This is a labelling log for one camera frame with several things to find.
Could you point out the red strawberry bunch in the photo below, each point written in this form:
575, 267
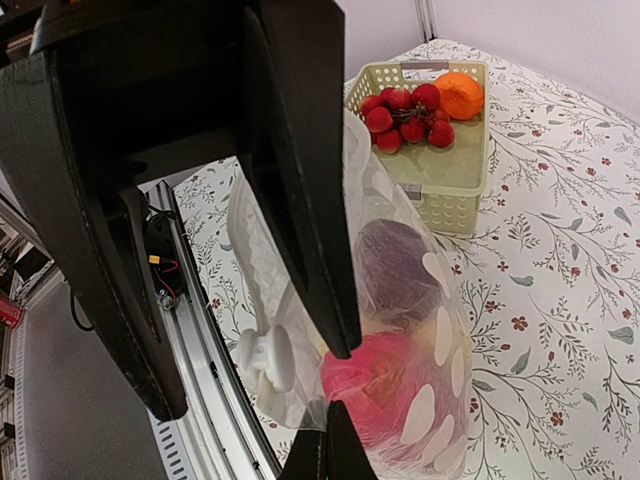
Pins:
399, 116

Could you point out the left aluminium corner post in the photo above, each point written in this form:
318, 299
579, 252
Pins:
426, 19

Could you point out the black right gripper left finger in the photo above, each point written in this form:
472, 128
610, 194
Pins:
306, 459

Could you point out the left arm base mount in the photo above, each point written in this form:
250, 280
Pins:
162, 256

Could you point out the beige perforated plastic basket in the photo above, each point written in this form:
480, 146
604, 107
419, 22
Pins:
444, 184

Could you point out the floral patterned table mat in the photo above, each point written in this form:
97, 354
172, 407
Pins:
549, 280

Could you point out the red pomegranate front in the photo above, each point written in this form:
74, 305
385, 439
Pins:
400, 402

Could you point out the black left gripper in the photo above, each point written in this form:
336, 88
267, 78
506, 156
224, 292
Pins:
116, 93

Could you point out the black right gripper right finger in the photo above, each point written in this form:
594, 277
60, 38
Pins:
346, 458

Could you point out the orange fruit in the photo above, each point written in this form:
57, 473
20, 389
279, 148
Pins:
461, 97

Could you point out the aluminium front rail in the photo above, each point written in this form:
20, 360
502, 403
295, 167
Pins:
219, 437

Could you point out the clear dotted zip top bag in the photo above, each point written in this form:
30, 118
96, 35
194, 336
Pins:
280, 359

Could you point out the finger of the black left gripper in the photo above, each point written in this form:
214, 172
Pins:
290, 147
125, 310

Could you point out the red soda can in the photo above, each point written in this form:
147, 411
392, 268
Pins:
11, 314

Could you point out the dark purple fruit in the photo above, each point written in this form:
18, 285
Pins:
390, 277

